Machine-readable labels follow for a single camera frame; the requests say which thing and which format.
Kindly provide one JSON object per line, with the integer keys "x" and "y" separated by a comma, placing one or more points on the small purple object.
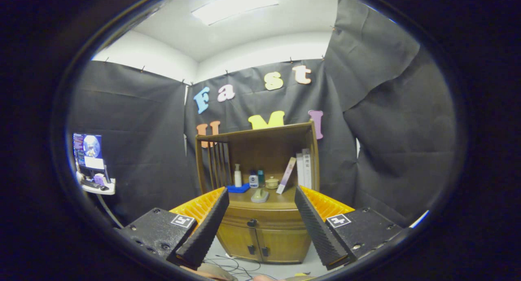
{"x": 99, "y": 179}

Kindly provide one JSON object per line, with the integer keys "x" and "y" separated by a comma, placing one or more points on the dark drawer knob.
{"x": 252, "y": 222}

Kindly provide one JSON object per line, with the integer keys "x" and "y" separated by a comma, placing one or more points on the wooden cabinet door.
{"x": 285, "y": 246}
{"x": 236, "y": 240}

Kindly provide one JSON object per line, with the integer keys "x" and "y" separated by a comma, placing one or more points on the beige lidded teacup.
{"x": 272, "y": 183}

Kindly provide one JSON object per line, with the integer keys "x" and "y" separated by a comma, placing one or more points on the computer monitor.
{"x": 89, "y": 148}

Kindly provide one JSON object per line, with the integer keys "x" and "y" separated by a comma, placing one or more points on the blue folded cloth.
{"x": 238, "y": 188}

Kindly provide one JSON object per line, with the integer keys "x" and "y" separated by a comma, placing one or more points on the white book black spine print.
{"x": 307, "y": 169}

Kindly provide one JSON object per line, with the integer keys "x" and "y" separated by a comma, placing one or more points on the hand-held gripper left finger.
{"x": 205, "y": 230}

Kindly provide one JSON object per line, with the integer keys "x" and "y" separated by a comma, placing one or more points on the black backdrop cloth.
{"x": 138, "y": 122}

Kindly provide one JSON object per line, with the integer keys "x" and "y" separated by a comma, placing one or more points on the pale green packet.
{"x": 260, "y": 196}

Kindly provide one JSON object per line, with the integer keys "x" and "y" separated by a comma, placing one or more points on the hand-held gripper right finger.
{"x": 317, "y": 228}

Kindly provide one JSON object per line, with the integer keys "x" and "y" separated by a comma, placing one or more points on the pink white leaning book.
{"x": 286, "y": 175}

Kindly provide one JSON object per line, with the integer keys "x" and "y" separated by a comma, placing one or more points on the white side table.
{"x": 108, "y": 189}

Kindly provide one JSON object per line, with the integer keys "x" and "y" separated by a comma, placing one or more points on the white lotion bottle blue cap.
{"x": 253, "y": 181}

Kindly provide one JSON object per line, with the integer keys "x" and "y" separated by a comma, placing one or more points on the teal bottle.
{"x": 261, "y": 178}

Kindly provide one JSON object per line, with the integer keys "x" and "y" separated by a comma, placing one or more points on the white book patterned cover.
{"x": 299, "y": 171}

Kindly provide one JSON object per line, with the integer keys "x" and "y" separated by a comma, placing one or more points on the ceiling light panel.
{"x": 236, "y": 4}

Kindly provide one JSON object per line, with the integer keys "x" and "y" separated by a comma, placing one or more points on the wooden cabinet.
{"x": 260, "y": 150}

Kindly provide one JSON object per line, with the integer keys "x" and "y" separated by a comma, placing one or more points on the white pump bottle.
{"x": 237, "y": 178}

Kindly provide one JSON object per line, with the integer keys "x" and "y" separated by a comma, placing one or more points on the wooden drawer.
{"x": 272, "y": 220}

